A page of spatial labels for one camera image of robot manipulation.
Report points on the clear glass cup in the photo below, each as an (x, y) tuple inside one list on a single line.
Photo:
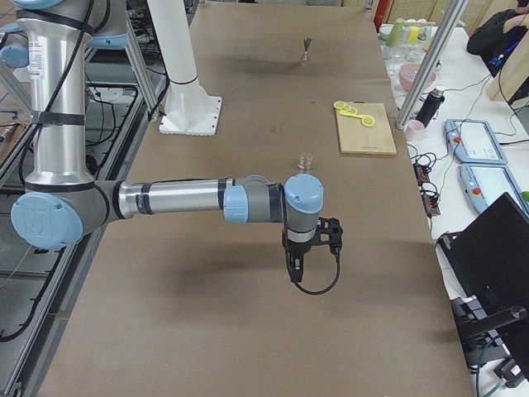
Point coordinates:
[(305, 162)]

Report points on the aluminium frame post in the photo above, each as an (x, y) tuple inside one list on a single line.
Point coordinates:
[(438, 44)]

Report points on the black thermos bottle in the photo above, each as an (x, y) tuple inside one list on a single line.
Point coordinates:
[(431, 104)]

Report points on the yellow plastic spoon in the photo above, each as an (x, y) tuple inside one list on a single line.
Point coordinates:
[(357, 116)]

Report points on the far blue teach pendant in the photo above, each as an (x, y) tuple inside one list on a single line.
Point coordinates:
[(473, 141)]

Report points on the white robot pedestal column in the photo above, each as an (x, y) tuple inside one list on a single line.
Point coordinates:
[(188, 109)]

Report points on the black computer monitor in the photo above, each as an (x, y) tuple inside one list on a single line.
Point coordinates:
[(490, 260)]

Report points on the yellow plastic cup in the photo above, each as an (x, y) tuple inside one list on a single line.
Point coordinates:
[(412, 38)]

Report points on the pink plastic cup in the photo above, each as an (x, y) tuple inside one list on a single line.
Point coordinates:
[(413, 129)]

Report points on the bamboo cutting board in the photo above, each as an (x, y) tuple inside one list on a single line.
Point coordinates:
[(356, 139)]

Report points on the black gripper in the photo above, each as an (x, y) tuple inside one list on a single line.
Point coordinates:
[(297, 250)]

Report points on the person in black jacket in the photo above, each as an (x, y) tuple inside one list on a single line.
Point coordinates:
[(499, 36)]

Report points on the pink bowl with ice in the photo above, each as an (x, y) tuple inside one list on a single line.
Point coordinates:
[(407, 74)]

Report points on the green plastic cup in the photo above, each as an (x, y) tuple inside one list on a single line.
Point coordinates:
[(395, 34)]

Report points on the blue teach pendant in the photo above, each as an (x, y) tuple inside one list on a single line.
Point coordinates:
[(485, 183), (473, 141)]

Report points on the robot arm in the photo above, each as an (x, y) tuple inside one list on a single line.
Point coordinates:
[(63, 202)]

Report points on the near blue teach pendant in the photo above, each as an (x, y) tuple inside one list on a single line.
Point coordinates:
[(485, 183)]

